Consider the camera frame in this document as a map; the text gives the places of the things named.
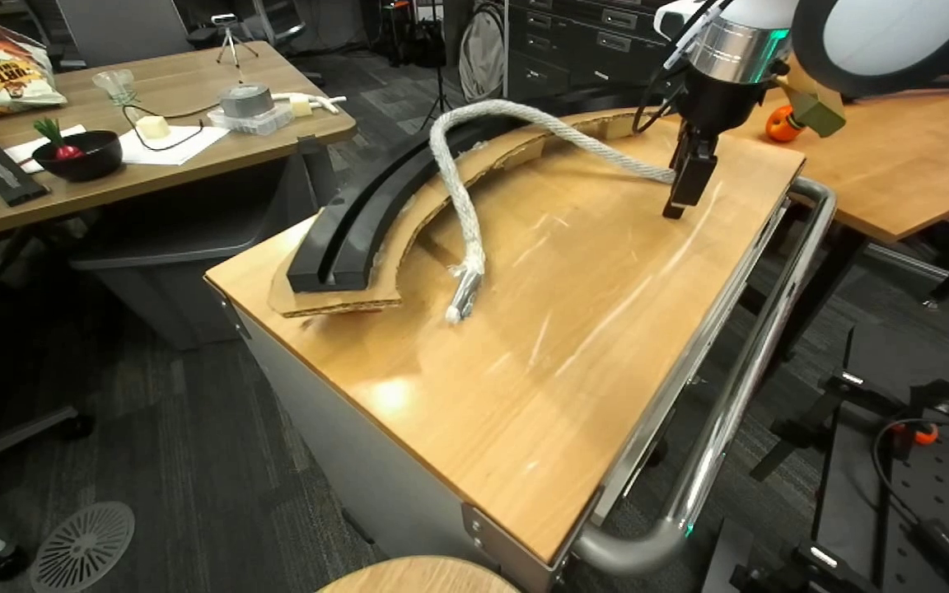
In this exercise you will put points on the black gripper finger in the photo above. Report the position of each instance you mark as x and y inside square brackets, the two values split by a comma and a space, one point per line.
[684, 176]
[699, 168]

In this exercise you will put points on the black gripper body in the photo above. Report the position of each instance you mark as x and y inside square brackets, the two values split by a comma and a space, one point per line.
[713, 106]

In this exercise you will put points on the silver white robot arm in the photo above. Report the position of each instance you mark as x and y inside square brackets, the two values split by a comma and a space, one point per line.
[724, 52]

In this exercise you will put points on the curved black board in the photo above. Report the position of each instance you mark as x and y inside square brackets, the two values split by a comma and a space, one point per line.
[351, 233]

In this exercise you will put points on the orange ball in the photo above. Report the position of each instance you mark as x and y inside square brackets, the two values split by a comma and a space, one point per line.
[784, 126]

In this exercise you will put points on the grey drawer cabinet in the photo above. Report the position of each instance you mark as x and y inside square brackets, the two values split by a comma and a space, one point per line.
[557, 47]

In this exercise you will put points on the wooden desk right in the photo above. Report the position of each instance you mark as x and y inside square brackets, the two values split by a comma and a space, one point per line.
[887, 168]

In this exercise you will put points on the wooden desk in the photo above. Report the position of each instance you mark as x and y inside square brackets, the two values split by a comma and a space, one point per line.
[887, 168]
[179, 88]

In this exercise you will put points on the black stand with orange clamp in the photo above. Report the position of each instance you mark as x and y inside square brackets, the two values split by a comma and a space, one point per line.
[885, 496]

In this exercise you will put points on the grey cart cabinet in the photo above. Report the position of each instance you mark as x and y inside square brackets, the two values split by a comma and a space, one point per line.
[432, 441]

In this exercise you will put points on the grey round device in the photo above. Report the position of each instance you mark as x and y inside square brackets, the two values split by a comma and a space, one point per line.
[249, 110]

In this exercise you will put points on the round wooden stool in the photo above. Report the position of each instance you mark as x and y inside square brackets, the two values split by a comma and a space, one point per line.
[419, 574]

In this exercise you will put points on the wooden desk left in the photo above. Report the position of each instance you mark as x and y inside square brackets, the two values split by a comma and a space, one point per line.
[179, 88]

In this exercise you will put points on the black bowl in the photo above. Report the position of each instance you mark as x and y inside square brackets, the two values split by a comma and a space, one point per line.
[80, 157]

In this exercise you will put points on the chips bag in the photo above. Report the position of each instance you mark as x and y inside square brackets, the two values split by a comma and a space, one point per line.
[26, 75]

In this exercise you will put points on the white floor fan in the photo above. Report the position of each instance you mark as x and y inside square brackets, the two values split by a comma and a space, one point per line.
[84, 549]

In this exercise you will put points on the chrome cart handle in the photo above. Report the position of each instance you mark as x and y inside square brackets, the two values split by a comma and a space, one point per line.
[677, 524]

